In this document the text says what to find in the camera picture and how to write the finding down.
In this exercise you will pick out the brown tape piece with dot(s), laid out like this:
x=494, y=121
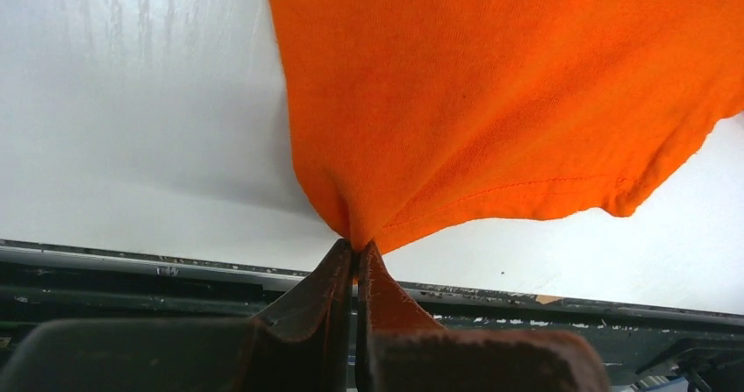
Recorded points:
x=548, y=300

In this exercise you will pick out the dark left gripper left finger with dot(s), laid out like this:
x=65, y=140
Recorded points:
x=298, y=343

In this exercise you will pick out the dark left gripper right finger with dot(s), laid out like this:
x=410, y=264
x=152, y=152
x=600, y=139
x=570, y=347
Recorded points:
x=401, y=347

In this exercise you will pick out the orange t shirt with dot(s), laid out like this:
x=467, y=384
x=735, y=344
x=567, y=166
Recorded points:
x=411, y=116

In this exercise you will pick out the aluminium front frame rail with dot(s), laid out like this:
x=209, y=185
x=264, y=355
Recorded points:
x=206, y=286

